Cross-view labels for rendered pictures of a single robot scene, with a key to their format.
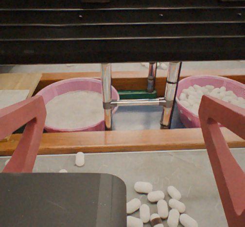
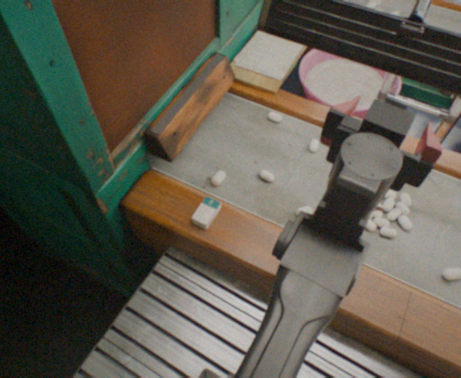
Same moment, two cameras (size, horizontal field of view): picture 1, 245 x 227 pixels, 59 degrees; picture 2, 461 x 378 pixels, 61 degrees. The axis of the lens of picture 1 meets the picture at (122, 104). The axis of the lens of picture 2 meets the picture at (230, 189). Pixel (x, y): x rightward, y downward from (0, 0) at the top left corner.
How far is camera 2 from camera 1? 0.46 m
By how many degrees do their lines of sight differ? 28
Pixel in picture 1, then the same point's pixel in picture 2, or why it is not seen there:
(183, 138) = (446, 160)
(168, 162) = not seen: hidden behind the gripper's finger
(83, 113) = (351, 93)
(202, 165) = (450, 193)
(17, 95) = (290, 47)
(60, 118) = (324, 89)
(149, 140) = (408, 148)
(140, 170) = not seen: hidden behind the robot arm
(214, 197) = (441, 220)
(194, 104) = not seen: outside the picture
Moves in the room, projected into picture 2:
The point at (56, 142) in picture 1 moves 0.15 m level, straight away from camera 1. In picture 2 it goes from (316, 112) to (316, 72)
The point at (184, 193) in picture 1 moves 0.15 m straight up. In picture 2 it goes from (416, 205) to (448, 163)
